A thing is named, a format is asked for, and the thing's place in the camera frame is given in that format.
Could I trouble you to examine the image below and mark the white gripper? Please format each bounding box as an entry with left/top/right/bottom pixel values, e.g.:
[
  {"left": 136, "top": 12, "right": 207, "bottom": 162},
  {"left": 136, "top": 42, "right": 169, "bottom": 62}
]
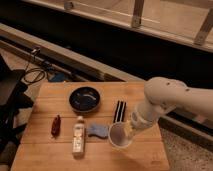
[{"left": 130, "top": 100, "right": 160, "bottom": 132}]

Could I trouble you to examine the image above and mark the black cable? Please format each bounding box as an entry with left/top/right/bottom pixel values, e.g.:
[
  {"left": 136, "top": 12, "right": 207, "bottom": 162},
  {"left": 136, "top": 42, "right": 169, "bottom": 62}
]
[{"left": 21, "top": 46, "right": 54, "bottom": 85}]

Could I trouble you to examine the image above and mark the dark red small object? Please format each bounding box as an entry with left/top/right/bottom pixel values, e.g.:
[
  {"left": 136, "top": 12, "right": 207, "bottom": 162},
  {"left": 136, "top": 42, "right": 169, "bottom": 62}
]
[{"left": 51, "top": 115, "right": 61, "bottom": 137}]

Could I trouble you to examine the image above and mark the black striped rectangular object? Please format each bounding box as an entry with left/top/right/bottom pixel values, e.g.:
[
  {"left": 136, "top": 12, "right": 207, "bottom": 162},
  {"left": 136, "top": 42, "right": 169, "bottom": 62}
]
[{"left": 113, "top": 101, "right": 126, "bottom": 123}]

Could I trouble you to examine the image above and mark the blue object on floor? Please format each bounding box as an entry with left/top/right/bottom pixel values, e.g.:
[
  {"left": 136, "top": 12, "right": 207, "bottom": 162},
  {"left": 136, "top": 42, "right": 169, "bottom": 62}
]
[{"left": 50, "top": 73, "right": 66, "bottom": 82}]

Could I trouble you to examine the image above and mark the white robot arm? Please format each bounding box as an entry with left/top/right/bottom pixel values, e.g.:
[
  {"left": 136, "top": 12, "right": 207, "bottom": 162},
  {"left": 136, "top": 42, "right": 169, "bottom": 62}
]
[{"left": 130, "top": 77, "right": 213, "bottom": 132}]

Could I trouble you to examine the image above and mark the blue sponge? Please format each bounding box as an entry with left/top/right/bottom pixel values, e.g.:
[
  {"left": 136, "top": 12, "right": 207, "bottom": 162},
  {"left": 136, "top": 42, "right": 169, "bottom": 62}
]
[{"left": 87, "top": 123, "right": 108, "bottom": 139}]

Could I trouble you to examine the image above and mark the white plastic bottle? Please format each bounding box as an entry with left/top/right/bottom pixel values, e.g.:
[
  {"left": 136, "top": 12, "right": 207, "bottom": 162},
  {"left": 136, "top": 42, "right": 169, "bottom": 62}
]
[{"left": 72, "top": 116, "right": 85, "bottom": 157}]

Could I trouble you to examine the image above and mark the translucent white ceramic cup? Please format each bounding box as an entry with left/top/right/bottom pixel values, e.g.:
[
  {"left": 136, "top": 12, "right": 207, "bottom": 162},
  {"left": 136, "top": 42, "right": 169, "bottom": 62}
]
[{"left": 108, "top": 122, "right": 132, "bottom": 148}]

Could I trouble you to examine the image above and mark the black chair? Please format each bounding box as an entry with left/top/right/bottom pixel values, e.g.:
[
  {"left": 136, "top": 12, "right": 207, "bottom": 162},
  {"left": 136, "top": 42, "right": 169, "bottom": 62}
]
[{"left": 0, "top": 54, "right": 34, "bottom": 155}]

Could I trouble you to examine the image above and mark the dark blue round bowl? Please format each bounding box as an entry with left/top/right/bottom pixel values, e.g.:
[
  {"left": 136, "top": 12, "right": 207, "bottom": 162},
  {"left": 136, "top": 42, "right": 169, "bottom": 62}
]
[{"left": 69, "top": 86, "right": 100, "bottom": 112}]

